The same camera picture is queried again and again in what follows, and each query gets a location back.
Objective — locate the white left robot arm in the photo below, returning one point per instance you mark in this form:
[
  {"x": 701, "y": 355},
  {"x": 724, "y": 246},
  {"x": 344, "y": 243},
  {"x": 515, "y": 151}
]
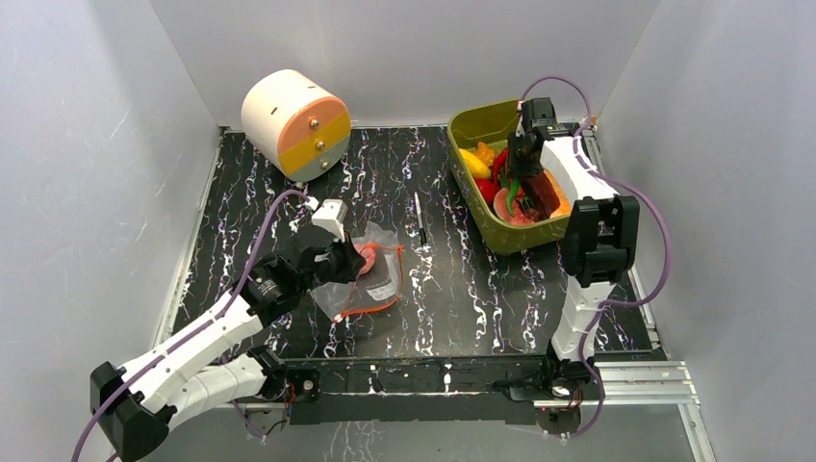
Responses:
[{"x": 139, "y": 403}]

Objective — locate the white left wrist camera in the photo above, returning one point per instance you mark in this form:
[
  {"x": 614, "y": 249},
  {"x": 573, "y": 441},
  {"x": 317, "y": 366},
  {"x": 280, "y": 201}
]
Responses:
[{"x": 329, "y": 216}]

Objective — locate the clear zip top bag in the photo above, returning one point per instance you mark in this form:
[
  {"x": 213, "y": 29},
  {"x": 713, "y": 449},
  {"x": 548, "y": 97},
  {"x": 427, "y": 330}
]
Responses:
[{"x": 371, "y": 292}]

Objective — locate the red bell pepper toy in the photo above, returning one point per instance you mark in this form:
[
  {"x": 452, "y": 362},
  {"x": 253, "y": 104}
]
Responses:
[{"x": 488, "y": 190}]

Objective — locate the orange brown papaya slice toy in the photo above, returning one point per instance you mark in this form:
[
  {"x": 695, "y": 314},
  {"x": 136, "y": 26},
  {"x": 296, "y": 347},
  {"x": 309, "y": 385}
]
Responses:
[{"x": 544, "y": 197}]

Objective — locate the red chili pepper toy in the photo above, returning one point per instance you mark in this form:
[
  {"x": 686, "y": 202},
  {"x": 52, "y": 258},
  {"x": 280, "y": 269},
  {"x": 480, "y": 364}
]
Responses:
[{"x": 499, "y": 168}]

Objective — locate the olive green plastic bin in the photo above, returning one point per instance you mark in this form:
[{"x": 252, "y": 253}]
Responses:
[{"x": 563, "y": 157}]

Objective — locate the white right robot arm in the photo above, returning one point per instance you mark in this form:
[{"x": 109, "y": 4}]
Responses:
[{"x": 597, "y": 249}]

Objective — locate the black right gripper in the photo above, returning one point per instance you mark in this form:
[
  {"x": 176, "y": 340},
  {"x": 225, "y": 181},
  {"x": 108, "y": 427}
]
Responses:
[{"x": 522, "y": 166}]

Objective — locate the yellow mango toy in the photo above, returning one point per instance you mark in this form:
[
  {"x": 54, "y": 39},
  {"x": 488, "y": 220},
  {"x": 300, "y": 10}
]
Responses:
[{"x": 474, "y": 167}]

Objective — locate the round white drawer cabinet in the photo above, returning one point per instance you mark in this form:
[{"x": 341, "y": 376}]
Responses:
[{"x": 300, "y": 127}]

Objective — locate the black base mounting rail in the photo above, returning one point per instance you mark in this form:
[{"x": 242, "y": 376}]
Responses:
[{"x": 430, "y": 389}]

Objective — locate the pink watermelon slice toy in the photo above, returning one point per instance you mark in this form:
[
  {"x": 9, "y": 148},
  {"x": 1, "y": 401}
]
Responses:
[{"x": 519, "y": 219}]

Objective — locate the black and white pen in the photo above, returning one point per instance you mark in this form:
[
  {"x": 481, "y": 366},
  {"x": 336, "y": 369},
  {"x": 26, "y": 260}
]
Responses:
[{"x": 422, "y": 231}]

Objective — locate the pink peach toy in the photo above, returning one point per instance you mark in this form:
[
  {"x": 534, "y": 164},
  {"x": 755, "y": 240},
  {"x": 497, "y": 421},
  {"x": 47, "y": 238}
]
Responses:
[{"x": 369, "y": 256}]

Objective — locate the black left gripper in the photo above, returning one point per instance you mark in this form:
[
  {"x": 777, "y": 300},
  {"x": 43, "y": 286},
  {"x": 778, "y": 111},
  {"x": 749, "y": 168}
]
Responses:
[{"x": 353, "y": 262}]

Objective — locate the green chili pepper toy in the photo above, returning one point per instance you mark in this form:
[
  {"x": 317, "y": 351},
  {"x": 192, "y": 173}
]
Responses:
[{"x": 513, "y": 191}]

